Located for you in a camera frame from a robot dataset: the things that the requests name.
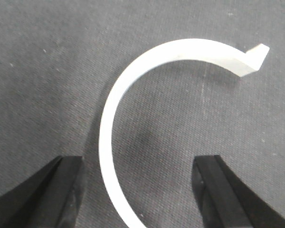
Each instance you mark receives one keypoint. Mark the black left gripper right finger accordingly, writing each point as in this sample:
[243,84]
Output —
[225,201]

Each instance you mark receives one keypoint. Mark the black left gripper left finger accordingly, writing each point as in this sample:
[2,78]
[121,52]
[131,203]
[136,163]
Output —
[50,198]

